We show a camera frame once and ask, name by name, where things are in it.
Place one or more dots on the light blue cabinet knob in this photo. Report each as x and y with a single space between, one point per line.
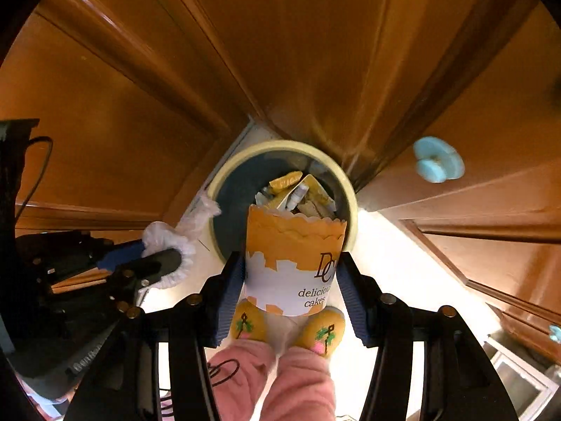
438 160
555 333

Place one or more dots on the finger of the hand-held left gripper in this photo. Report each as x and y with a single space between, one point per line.
157 264
118 256

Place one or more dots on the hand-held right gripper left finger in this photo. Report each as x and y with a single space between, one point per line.
228 298

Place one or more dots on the white plastic wrap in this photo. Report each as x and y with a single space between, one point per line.
171 237

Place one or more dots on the white grey box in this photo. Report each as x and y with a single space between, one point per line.
517 377

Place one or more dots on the yellow foil packet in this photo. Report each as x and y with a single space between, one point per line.
285 182

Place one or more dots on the pink pants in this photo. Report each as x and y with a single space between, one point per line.
298 386

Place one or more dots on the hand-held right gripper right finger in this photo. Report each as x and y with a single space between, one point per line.
353 302

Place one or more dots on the yellow embroidered slipper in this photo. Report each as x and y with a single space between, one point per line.
247 324
324 333

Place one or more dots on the yellow cardboard box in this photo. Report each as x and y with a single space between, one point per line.
317 193

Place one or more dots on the orange white paper cup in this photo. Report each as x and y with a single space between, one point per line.
285 272

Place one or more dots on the brown wooden cabinet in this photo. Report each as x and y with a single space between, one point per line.
307 52

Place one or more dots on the round trash bin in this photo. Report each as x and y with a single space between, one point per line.
232 210

